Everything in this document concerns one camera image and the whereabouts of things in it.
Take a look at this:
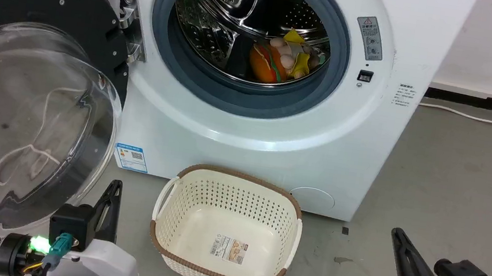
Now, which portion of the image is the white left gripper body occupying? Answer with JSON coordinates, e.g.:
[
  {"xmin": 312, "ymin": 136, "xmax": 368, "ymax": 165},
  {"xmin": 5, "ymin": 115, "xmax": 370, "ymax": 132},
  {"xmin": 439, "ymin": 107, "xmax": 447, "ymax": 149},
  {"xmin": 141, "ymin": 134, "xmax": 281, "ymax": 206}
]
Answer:
[{"xmin": 45, "ymin": 232, "xmax": 141, "ymax": 276}]

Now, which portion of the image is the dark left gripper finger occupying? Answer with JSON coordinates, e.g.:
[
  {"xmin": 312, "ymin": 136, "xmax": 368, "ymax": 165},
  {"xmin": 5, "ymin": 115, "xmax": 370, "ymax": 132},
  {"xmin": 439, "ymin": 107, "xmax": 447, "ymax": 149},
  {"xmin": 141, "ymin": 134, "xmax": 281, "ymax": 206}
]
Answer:
[
  {"xmin": 88, "ymin": 178, "xmax": 117, "ymax": 242},
  {"xmin": 96, "ymin": 178, "xmax": 125, "ymax": 244}
]

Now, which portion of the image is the black round left gripper cap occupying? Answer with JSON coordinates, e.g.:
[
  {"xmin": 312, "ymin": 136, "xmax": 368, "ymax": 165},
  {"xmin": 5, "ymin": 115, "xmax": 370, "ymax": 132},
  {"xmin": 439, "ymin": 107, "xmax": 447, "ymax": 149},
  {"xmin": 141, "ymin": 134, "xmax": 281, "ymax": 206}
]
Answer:
[{"xmin": 0, "ymin": 231, "xmax": 33, "ymax": 276}]

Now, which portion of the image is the clear glass door bowl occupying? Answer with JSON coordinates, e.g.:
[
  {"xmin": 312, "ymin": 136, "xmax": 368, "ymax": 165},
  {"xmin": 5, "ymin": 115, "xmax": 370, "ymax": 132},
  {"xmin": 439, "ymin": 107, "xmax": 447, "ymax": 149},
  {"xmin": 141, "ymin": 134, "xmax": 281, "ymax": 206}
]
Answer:
[{"xmin": 0, "ymin": 18, "xmax": 133, "ymax": 253}]

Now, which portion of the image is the white front-load washing machine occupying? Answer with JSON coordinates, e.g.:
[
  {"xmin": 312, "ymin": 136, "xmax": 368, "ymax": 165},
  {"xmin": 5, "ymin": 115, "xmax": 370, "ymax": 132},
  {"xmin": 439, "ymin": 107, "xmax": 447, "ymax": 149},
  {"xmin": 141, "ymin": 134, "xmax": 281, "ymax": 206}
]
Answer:
[{"xmin": 22, "ymin": 0, "xmax": 478, "ymax": 235}]

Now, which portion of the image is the chrome door hinge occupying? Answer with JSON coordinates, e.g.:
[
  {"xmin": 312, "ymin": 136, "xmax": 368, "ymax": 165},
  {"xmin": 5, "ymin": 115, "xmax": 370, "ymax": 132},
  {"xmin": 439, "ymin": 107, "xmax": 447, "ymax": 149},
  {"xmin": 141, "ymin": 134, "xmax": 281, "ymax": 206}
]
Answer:
[{"xmin": 112, "ymin": 0, "xmax": 155, "ymax": 66}]

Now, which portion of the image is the blue energy label sticker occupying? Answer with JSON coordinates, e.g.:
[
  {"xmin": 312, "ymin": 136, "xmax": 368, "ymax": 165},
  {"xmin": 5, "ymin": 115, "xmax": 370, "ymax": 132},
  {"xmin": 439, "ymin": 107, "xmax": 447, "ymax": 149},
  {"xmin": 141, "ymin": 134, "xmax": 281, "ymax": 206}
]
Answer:
[{"xmin": 113, "ymin": 142, "xmax": 152, "ymax": 174}]

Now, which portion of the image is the cream laundry basket brown rim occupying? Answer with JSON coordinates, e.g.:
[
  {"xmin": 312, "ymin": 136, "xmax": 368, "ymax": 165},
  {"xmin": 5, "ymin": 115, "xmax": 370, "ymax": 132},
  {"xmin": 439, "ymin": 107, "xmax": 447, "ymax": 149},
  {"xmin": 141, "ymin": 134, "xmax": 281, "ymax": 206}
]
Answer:
[{"xmin": 143, "ymin": 158, "xmax": 309, "ymax": 276}]

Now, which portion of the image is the round white filter cover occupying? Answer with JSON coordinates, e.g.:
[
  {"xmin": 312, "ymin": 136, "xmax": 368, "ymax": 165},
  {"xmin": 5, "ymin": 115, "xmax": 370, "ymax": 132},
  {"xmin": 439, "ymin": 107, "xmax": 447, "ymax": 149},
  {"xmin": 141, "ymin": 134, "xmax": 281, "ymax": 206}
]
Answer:
[{"xmin": 287, "ymin": 184, "xmax": 337, "ymax": 217}]

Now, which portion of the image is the paper label with barcode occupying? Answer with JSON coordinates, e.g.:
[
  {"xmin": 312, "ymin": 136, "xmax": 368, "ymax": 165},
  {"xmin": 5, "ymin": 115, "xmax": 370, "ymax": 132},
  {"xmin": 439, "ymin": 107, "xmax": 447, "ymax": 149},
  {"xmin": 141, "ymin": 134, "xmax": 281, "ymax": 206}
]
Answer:
[{"xmin": 208, "ymin": 234, "xmax": 250, "ymax": 267}]

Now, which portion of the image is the small printed text sticker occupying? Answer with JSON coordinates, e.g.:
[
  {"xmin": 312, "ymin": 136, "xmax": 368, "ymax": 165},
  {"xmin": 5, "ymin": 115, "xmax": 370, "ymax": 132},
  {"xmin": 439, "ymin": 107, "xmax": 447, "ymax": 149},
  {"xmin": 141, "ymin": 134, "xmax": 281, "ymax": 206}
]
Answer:
[{"xmin": 390, "ymin": 82, "xmax": 420, "ymax": 109}]

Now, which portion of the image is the orange hamburger plush toy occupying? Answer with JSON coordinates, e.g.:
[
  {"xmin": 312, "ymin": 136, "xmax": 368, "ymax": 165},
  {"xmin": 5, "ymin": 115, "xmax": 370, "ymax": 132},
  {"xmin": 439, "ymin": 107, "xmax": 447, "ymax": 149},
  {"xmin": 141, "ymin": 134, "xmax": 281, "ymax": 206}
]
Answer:
[{"xmin": 246, "ymin": 42, "xmax": 292, "ymax": 86}]

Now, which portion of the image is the grey warning sticker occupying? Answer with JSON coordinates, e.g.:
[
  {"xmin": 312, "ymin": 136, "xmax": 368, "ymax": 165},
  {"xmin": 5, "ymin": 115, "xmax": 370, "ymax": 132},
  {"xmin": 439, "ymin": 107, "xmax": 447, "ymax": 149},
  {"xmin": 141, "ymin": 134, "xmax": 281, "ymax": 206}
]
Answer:
[{"xmin": 352, "ymin": 14, "xmax": 388, "ymax": 63}]

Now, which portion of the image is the perforated steel drum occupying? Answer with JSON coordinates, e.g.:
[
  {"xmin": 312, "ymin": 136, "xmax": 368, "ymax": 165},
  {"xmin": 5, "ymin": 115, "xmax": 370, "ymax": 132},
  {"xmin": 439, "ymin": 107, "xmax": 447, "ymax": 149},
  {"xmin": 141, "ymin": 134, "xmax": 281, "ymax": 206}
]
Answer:
[{"xmin": 165, "ymin": 0, "xmax": 338, "ymax": 95}]

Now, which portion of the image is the yellow and cream doll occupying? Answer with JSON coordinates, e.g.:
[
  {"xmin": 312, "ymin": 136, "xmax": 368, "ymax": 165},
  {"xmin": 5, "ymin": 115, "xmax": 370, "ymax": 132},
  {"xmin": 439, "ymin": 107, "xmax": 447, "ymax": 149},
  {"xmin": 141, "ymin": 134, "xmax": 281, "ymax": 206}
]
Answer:
[{"xmin": 266, "ymin": 26, "xmax": 329, "ymax": 83}]

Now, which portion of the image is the teal plug left camera cable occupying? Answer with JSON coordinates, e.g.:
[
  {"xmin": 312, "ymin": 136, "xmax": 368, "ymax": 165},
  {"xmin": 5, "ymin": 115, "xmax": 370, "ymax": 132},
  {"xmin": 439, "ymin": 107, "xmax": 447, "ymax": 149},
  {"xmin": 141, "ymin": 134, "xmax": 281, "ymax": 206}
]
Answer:
[{"xmin": 22, "ymin": 227, "xmax": 75, "ymax": 276}]

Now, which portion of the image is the white cable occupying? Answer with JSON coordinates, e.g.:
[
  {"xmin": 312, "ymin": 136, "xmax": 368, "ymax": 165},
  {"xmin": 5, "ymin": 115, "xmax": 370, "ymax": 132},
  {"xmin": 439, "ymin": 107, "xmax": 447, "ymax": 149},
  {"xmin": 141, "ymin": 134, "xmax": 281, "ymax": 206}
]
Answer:
[{"xmin": 418, "ymin": 102, "xmax": 492, "ymax": 127}]

